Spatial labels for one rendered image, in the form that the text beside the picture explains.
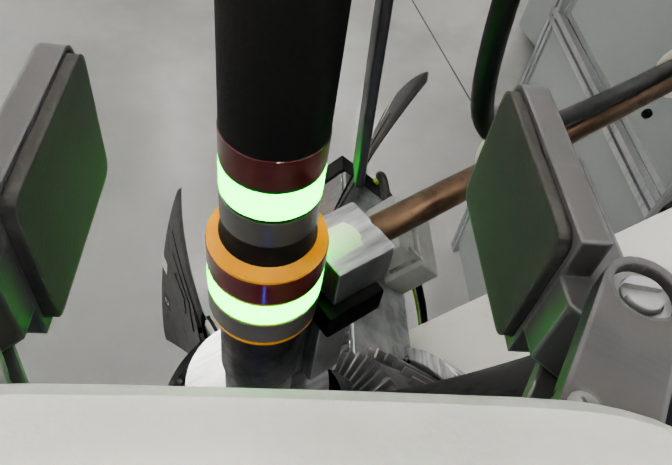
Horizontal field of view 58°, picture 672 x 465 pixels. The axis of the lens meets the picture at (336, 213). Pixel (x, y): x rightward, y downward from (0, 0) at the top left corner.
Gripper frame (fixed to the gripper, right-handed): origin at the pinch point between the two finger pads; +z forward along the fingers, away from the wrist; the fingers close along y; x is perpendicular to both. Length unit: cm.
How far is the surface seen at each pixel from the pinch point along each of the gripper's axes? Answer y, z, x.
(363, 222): 3.5, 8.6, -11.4
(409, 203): 5.7, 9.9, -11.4
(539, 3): 132, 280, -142
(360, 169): 2.2, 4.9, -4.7
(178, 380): -8, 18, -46
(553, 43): 70, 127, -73
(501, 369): 17.3, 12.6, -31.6
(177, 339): -12, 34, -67
